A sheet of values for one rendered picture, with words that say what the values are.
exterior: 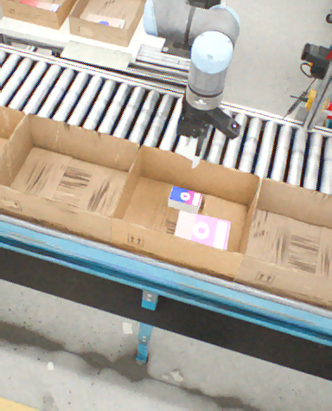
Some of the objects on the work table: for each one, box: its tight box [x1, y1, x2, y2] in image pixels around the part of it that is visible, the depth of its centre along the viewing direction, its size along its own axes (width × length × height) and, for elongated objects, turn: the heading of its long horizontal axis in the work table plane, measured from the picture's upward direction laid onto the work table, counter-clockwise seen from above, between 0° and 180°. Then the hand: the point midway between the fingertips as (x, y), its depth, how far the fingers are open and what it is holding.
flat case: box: [86, 13, 126, 29], centre depth 235 cm, size 14×19×2 cm
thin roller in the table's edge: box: [137, 55, 189, 71], centre depth 226 cm, size 2×28×2 cm, turn 74°
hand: (201, 151), depth 140 cm, fingers open, 10 cm apart
